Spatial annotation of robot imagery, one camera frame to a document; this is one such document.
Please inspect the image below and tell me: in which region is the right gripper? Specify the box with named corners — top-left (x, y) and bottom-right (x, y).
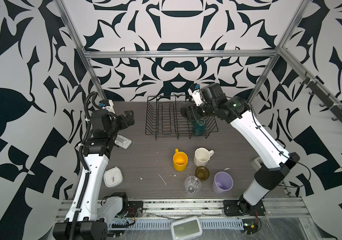
top-left (182, 102), bottom-right (219, 121)

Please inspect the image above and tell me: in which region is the dark green mug white inside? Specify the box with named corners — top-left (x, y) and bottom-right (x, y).
top-left (193, 119), bottom-right (206, 136)

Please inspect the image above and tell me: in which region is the black wire dish rack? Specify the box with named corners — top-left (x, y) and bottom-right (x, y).
top-left (145, 94), bottom-right (219, 140)

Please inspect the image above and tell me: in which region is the cream white mug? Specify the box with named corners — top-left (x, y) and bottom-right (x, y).
top-left (194, 148), bottom-right (215, 167)

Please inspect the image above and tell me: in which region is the yellow mug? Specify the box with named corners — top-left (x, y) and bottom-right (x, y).
top-left (173, 149), bottom-right (188, 172)

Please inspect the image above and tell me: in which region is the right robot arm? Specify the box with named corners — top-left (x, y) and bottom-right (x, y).
top-left (181, 83), bottom-right (300, 215)

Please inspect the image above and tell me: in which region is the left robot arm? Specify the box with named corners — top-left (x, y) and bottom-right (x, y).
top-left (53, 92), bottom-right (135, 240)

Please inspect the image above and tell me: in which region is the white rectangular device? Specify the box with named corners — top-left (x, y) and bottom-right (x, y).
top-left (115, 135), bottom-right (132, 150)

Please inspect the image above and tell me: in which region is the square white clock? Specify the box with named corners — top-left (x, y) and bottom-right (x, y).
top-left (103, 167), bottom-right (124, 188)

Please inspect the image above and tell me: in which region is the olive glass cup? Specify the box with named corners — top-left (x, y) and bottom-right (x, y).
top-left (195, 166), bottom-right (210, 182)

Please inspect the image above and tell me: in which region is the clear glass cup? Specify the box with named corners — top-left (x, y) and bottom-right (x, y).
top-left (185, 176), bottom-right (202, 195)

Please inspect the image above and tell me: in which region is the lilac plastic cup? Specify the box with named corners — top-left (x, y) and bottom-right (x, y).
top-left (212, 172), bottom-right (234, 194)

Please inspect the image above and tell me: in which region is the grey tape dispenser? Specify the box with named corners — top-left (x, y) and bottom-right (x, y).
top-left (251, 157), bottom-right (263, 171)

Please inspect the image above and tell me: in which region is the small circuit board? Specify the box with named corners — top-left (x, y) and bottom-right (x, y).
top-left (242, 218), bottom-right (262, 235)

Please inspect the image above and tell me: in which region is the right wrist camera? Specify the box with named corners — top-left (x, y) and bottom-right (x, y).
top-left (188, 84), bottom-right (204, 107)

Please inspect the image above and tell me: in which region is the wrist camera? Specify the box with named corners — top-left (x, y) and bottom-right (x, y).
top-left (188, 84), bottom-right (204, 107)
top-left (100, 100), bottom-right (115, 114)

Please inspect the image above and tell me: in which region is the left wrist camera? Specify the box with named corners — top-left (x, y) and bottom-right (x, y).
top-left (100, 100), bottom-right (115, 114)

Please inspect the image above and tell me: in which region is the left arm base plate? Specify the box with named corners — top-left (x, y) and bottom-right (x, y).
top-left (126, 201), bottom-right (144, 218)

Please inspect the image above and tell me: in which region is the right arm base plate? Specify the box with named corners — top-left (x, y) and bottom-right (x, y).
top-left (223, 199), bottom-right (266, 217)

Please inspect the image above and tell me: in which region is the black wall hook rail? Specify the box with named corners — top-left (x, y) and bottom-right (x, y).
top-left (301, 72), bottom-right (342, 123)

